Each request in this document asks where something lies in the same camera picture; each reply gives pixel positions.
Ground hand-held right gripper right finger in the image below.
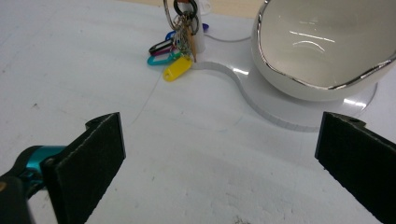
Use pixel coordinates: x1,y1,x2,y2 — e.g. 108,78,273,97
314,110,396,224

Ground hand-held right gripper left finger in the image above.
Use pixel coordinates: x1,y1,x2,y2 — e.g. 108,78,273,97
14,111,127,224

